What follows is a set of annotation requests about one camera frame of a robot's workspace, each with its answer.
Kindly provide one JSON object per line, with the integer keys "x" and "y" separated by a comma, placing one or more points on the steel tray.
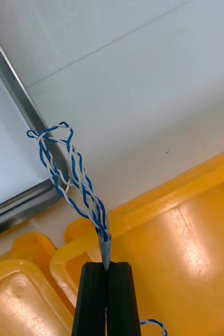
{"x": 21, "y": 99}

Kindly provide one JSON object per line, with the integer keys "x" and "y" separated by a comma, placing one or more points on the yellow-orange plastic bin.
{"x": 182, "y": 249}
{"x": 17, "y": 302}

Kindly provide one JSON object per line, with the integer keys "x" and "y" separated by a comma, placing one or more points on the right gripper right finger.
{"x": 122, "y": 302}

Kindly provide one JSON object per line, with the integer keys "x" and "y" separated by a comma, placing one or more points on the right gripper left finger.
{"x": 90, "y": 302}

